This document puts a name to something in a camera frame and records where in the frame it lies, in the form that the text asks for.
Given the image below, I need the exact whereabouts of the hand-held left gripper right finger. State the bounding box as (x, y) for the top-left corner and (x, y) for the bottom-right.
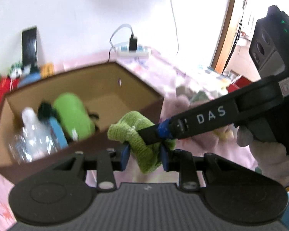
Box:
(159, 144), (242, 193)

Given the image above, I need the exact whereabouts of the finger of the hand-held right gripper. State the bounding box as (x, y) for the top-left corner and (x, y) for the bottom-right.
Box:
(137, 95), (242, 147)

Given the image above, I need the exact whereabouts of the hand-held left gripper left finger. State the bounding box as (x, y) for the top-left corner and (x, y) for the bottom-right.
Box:
(48, 143), (132, 193)

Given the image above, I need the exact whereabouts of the green knitted cloth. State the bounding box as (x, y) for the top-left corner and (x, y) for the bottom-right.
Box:
(107, 111), (176, 174)

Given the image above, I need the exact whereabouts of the bright green plush toy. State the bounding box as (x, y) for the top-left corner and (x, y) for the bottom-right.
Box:
(53, 93), (96, 141)

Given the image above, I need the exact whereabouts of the brown cardboard box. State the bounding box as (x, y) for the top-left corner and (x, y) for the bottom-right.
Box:
(0, 61), (165, 186)

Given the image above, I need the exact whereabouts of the black soft item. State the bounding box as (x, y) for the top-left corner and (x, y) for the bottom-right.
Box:
(38, 101), (60, 123)

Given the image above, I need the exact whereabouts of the person's right hand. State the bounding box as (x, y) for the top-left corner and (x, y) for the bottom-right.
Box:
(236, 126), (289, 187)

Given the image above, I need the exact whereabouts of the red box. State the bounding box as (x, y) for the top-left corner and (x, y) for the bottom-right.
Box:
(228, 75), (254, 94)

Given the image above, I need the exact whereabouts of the pile of small packets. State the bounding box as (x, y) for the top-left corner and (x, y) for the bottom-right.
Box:
(195, 64), (241, 94)

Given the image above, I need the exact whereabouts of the light blue sponge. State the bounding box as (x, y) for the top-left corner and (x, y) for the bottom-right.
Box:
(49, 117), (69, 150)

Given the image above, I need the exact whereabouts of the pink floral bedsheet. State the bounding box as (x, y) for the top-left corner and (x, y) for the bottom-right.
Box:
(0, 48), (258, 231)

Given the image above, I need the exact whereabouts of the white power strip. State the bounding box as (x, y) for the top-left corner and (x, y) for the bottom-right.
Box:
(117, 44), (152, 59)

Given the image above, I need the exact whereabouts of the white plush toy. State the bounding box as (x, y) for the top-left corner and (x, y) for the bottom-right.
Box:
(22, 107), (53, 154)

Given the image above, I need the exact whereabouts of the black charger plug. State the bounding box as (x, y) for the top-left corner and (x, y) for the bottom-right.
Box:
(129, 34), (138, 52)

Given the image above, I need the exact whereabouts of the clear plastic bag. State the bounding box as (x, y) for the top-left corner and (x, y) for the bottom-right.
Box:
(8, 127), (59, 163)

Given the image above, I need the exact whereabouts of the yellow flat box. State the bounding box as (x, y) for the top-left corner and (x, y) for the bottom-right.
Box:
(40, 64), (55, 78)

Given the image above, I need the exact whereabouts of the blue plush toy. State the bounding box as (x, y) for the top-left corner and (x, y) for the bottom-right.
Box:
(17, 72), (42, 89)

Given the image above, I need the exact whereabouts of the dark phone stand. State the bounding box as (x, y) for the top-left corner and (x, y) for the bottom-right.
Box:
(26, 64), (40, 75)

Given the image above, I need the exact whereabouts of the panda plush toy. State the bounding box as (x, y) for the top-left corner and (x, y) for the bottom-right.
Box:
(9, 62), (31, 79)

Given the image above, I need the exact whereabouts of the red plush toy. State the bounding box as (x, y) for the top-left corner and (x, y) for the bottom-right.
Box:
(0, 77), (13, 105)

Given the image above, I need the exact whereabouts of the black smartphone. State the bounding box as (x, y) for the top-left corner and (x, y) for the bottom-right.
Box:
(21, 26), (38, 66)

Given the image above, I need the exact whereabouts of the wooden door frame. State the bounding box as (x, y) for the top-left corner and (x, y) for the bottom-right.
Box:
(211, 0), (247, 74)

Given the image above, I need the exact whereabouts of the black charger cable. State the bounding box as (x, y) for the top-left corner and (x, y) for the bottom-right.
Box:
(108, 27), (136, 63)

